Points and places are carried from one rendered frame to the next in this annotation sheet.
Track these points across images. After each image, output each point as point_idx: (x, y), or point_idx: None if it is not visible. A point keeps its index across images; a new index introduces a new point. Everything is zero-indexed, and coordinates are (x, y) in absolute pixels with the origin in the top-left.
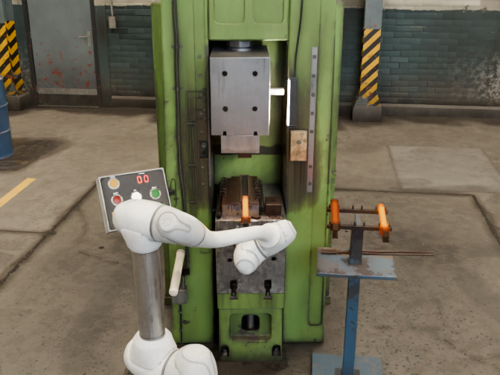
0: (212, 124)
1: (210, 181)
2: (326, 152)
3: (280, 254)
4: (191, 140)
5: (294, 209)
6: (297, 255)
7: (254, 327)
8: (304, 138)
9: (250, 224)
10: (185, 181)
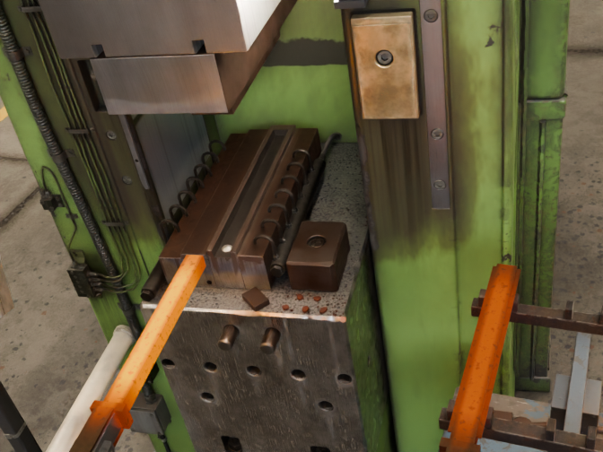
0: (50, 22)
1: (141, 174)
2: (491, 88)
3: (344, 397)
4: (54, 60)
5: (397, 253)
6: (421, 360)
7: None
8: (404, 45)
9: (105, 450)
10: (79, 175)
